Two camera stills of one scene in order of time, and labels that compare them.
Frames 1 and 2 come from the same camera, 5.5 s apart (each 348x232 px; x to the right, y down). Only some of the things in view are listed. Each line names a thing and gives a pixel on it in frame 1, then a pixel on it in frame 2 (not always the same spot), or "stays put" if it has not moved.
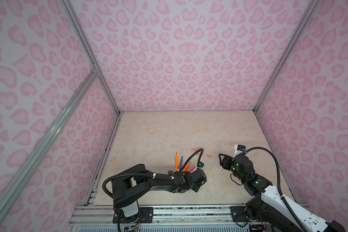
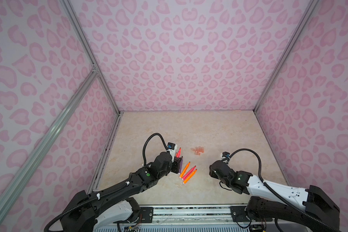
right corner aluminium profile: [304, 21] stays put
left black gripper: [196, 188] -> [177, 163]
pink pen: [193, 169] -> [179, 152]
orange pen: [186, 166] stays put
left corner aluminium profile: [88, 47] stays put
